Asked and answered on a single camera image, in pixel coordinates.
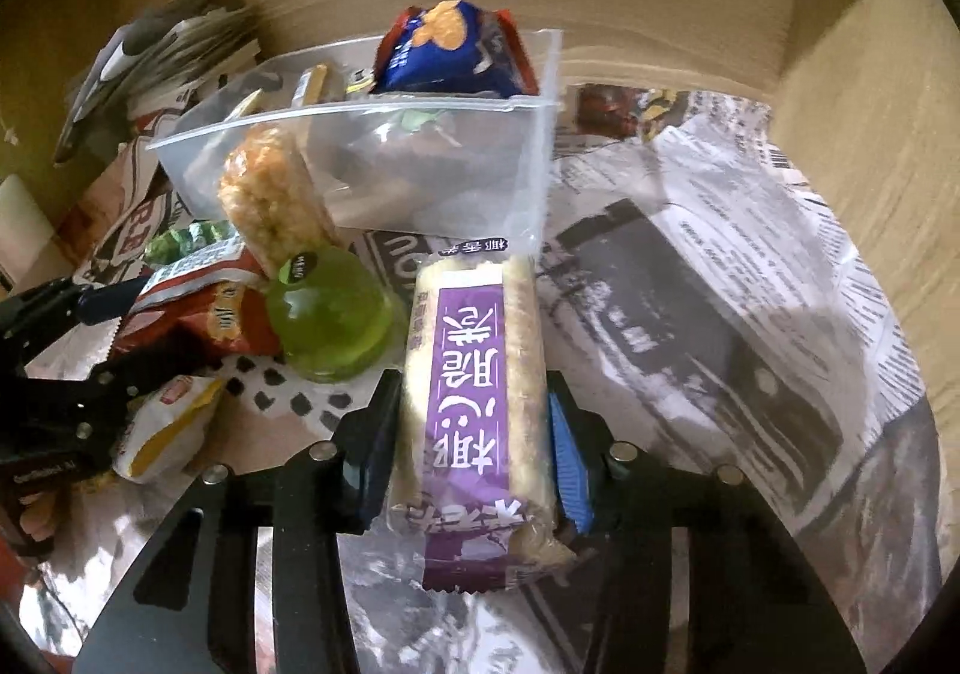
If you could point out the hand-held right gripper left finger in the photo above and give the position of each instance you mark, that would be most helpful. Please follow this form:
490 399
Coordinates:
360 468

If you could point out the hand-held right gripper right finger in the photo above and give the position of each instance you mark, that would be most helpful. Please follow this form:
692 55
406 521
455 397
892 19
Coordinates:
567 471

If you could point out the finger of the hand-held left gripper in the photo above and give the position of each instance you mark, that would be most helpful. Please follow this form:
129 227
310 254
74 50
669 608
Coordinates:
135 385
75 306

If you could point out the red snack packet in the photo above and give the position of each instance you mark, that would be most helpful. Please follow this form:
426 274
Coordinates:
195 314

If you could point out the purple rice cracker bar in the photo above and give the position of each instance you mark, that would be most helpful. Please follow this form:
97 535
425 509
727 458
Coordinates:
469 381

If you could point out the clear plastic storage box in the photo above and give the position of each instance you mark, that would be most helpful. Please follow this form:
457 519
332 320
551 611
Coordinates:
420 164

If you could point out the yellow corn snack packet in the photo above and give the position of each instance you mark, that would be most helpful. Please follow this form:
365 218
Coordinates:
309 87

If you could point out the blue snack packet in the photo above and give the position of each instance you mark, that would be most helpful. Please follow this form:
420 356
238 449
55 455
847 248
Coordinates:
450 47

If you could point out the person's left hand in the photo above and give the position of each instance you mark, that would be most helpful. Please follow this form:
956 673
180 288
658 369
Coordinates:
37 520

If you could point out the yellow and white snack packet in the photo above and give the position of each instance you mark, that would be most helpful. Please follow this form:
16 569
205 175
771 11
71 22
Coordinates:
161 426

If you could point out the black dotted white paper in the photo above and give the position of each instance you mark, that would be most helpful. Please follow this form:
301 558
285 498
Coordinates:
300 396

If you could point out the brown printed paper bag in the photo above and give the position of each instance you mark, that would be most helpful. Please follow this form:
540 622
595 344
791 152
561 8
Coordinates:
112 216

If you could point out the green snack packet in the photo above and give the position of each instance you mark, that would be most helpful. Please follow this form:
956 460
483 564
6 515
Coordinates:
191 243

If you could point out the green jelly cup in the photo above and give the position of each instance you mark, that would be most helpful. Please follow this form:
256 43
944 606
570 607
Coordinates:
334 318

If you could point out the golden puffed rice bar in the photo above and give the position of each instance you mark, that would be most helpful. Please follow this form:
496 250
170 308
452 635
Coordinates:
274 201

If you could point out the printed newspaper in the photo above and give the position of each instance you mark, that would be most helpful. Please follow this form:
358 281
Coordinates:
712 269

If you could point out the stack of papers and booklets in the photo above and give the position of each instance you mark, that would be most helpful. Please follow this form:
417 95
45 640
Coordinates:
165 66

